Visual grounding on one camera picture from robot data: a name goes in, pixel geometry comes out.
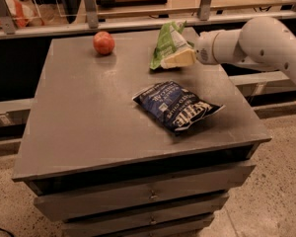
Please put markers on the grey metal railing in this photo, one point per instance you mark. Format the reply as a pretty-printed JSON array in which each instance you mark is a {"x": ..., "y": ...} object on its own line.
[{"x": 79, "y": 17}]

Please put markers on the grey drawer cabinet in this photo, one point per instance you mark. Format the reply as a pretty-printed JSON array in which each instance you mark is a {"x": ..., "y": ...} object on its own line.
[{"x": 100, "y": 165}]

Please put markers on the green rice chip bag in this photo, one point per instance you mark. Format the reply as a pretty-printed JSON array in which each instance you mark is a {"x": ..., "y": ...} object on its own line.
[{"x": 170, "y": 40}]

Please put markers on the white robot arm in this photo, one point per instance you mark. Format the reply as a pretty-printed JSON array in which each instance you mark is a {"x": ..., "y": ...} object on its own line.
[{"x": 263, "y": 44}]

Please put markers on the red apple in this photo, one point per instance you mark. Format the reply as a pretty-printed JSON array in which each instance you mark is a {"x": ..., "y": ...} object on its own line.
[{"x": 103, "y": 43}]

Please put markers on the orange white plastic bag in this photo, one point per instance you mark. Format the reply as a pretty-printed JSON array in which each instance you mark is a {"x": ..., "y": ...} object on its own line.
[{"x": 23, "y": 15}]

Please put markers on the blue kettle chip bag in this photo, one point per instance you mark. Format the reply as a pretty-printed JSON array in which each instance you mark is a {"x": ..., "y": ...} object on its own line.
[{"x": 173, "y": 106}]

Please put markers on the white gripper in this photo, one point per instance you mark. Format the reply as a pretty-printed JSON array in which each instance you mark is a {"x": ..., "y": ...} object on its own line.
[{"x": 203, "y": 47}]

